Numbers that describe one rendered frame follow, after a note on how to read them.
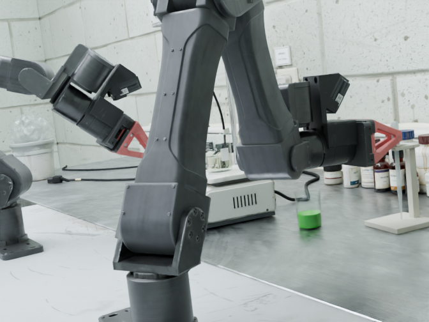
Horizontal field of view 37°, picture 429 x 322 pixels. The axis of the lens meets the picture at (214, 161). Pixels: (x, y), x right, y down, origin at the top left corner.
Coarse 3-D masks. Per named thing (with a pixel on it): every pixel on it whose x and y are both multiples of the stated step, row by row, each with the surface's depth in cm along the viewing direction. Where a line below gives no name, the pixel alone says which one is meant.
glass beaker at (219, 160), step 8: (208, 136) 116; (216, 136) 115; (224, 136) 115; (208, 144) 116; (216, 144) 115; (224, 144) 116; (208, 152) 116; (216, 152) 116; (224, 152) 116; (208, 160) 117; (216, 160) 116; (224, 160) 116; (232, 160) 118; (208, 168) 117; (216, 168) 116; (224, 168) 116; (232, 168) 118
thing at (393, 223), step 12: (408, 144) 100; (408, 156) 100; (408, 168) 101; (408, 180) 101; (408, 192) 102; (384, 216) 105; (396, 216) 104; (408, 216) 103; (420, 216) 102; (384, 228) 99; (396, 228) 96; (408, 228) 97; (420, 228) 98
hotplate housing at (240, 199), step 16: (208, 192) 112; (224, 192) 112; (240, 192) 114; (256, 192) 115; (272, 192) 116; (224, 208) 113; (240, 208) 114; (256, 208) 115; (272, 208) 116; (208, 224) 112; (224, 224) 113
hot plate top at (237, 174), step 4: (236, 168) 121; (232, 172) 116; (236, 172) 116; (240, 172) 115; (244, 172) 115; (208, 176) 115; (212, 176) 114; (216, 176) 114; (220, 176) 113; (224, 176) 113; (228, 176) 113; (232, 176) 113; (236, 176) 114; (240, 176) 114; (244, 176) 114; (208, 180) 112; (212, 180) 112; (216, 180) 112; (220, 180) 112; (224, 180) 113; (228, 180) 113
